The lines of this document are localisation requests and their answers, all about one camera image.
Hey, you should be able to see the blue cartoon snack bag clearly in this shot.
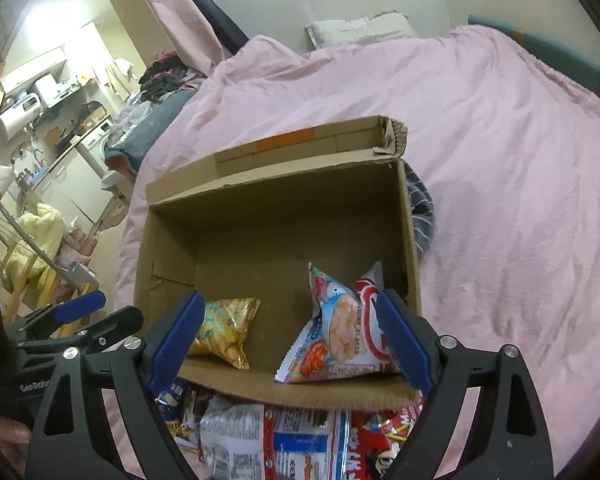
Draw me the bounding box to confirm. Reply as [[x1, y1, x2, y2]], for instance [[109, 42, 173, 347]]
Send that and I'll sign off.
[[156, 377, 199, 450]]

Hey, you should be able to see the yellow chips bag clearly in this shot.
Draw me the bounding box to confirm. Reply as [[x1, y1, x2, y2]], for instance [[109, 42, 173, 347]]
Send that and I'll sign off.
[[187, 298, 261, 370]]

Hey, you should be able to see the red milk candy bag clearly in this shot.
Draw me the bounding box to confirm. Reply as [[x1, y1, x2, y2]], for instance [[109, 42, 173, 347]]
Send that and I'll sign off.
[[346, 403, 422, 480]]

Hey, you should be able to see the silver red-edged snack bag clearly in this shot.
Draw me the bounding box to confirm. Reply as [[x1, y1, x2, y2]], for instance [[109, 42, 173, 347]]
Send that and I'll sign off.
[[199, 394, 276, 480]]

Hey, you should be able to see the shrimp flakes snack bag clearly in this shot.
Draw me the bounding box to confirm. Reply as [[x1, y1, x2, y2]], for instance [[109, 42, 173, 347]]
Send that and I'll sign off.
[[275, 261, 396, 384]]

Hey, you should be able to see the white blue snack bag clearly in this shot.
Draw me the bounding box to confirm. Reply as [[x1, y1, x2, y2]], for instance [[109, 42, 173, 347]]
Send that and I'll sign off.
[[273, 408, 350, 480]]

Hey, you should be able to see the left hand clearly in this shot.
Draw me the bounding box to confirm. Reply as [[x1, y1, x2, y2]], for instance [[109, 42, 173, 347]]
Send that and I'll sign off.
[[0, 415, 31, 476]]

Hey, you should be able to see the wooden drying rack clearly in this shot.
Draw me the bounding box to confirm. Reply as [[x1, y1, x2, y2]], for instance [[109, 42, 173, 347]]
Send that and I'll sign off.
[[0, 192, 99, 325]]

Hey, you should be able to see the yellow blanket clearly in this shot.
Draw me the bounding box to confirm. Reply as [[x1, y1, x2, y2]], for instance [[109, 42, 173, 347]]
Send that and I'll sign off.
[[5, 203, 66, 283]]

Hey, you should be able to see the white kitchen cabinet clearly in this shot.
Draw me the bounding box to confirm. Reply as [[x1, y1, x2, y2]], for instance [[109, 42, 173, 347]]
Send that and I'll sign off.
[[28, 148, 114, 231]]

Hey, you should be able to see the white washing machine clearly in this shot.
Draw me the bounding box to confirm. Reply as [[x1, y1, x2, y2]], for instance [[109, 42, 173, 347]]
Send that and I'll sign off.
[[76, 119, 111, 178]]

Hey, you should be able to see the brown cardboard box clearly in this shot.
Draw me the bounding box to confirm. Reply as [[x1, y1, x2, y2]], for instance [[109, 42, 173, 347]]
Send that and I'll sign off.
[[135, 116, 420, 411]]

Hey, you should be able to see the white water heater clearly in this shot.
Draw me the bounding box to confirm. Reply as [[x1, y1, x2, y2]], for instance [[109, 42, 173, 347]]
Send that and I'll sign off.
[[0, 92, 42, 143]]

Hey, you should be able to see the grey striped garment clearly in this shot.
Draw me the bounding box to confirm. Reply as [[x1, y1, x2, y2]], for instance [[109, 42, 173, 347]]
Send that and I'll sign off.
[[404, 164, 434, 258]]

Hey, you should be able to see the pile of clothes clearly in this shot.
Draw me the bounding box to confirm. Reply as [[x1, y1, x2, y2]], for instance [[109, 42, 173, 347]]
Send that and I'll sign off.
[[104, 53, 207, 171]]

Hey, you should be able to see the pink bed duvet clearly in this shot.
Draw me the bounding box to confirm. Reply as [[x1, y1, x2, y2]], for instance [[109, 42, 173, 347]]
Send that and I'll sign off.
[[114, 26, 600, 471]]

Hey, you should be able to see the teal bolster cushion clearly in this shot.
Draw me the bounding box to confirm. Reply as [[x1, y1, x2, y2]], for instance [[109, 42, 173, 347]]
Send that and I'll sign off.
[[467, 14, 600, 98]]

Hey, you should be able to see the grey white pillow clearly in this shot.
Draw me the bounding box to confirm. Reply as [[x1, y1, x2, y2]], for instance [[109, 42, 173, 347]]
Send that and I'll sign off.
[[306, 11, 417, 49]]

